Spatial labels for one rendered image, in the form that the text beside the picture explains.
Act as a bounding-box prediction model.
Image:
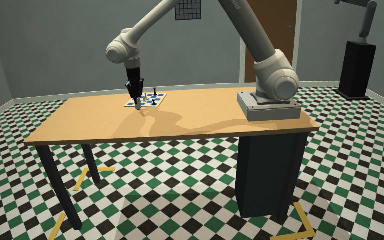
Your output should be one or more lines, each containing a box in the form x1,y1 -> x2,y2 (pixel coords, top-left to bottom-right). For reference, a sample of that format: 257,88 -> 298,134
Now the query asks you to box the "blue and cream chessboard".
124,93 -> 167,107

